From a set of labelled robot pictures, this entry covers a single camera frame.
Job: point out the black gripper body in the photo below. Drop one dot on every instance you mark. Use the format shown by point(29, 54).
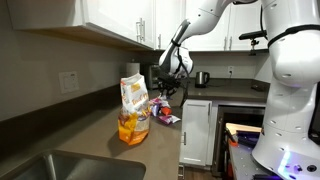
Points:
point(168, 81)

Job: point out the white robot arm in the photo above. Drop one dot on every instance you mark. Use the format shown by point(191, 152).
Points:
point(293, 66)

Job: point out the purple sachet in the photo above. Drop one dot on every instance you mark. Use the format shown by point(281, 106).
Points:
point(156, 107)

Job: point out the orange sachet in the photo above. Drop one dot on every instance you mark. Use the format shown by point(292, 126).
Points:
point(166, 111)

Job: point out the pink and white sachet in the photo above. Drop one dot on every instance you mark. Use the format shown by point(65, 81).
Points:
point(169, 119)

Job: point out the silver toaster oven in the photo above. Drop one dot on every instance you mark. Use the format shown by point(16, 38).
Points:
point(152, 76)

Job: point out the steel electric kettle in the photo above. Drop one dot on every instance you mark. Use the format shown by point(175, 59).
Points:
point(201, 79)

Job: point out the large orange white snack bag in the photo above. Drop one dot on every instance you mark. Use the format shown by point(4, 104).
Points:
point(135, 110)

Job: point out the white paper towel roll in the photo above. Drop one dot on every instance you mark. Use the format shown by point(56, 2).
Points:
point(132, 70)

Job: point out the white lower cabinet door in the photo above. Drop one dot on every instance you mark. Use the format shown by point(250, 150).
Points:
point(196, 133)

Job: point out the narrow white upper cabinet door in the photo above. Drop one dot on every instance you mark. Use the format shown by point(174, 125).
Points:
point(166, 16)

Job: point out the black built-in appliance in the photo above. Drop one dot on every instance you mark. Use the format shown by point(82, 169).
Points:
point(240, 116)

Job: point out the orange and black clamp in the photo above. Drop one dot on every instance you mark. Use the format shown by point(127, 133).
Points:
point(232, 138)

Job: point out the light wooden table board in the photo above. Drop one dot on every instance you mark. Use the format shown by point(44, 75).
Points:
point(243, 127)

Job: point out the wide white upper cabinet door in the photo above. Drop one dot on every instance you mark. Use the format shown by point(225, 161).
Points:
point(113, 16)

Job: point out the metal robot mounting table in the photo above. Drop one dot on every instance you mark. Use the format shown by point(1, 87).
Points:
point(243, 163)

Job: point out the stainless steel sink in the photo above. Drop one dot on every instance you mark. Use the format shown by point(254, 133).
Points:
point(83, 166)

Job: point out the white wall power outlet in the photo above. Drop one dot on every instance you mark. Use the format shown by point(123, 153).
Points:
point(230, 70)

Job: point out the white wall switch plate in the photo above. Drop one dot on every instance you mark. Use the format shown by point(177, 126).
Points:
point(69, 82)

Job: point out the black camera on stand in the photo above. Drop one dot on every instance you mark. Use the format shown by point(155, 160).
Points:
point(253, 34)

